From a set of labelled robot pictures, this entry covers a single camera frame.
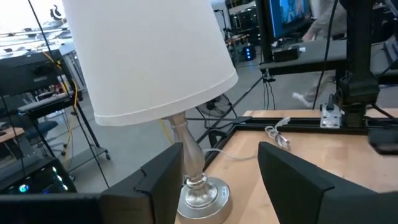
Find blue office chair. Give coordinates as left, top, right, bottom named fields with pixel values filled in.
left=24, top=119, right=68, bottom=156

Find black aluminium table frame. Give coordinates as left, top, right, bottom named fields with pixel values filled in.
left=186, top=115, right=398, bottom=170

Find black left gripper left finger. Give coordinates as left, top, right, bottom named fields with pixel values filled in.
left=0, top=142, right=184, bottom=224

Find small silver bracket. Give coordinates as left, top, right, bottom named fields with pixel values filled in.
left=319, top=101, right=343, bottom=129

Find person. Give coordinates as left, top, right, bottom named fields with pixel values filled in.
left=292, top=0, right=348, bottom=106

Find computer tower blue lights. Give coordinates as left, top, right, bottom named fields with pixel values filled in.
left=239, top=44, right=257, bottom=62

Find black computer monitor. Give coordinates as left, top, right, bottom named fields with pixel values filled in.
left=254, top=0, right=314, bottom=63

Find white lamp cord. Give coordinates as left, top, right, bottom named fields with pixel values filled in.
left=201, top=116, right=292, bottom=162

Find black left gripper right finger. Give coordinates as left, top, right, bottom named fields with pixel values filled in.
left=257, top=141, right=398, bottom=224

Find grey monitor desk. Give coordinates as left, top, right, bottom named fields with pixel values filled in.
left=258, top=37, right=398, bottom=77

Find black equipment case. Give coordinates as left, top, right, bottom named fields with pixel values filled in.
left=0, top=49, right=65, bottom=97

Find yellow hanging cable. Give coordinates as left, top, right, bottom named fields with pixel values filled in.
left=40, top=51, right=80, bottom=164

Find white shade table lamp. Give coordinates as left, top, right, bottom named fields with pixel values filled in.
left=61, top=0, right=239, bottom=224

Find yellow extension cable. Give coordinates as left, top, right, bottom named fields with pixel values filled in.
left=157, top=119, right=175, bottom=146

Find black rolling cart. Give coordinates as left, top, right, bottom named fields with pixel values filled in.
left=17, top=90, right=112, bottom=161

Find small black box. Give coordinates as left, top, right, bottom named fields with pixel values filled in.
left=272, top=45, right=306, bottom=63

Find black computer with lights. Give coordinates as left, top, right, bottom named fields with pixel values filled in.
left=0, top=157, right=78, bottom=194

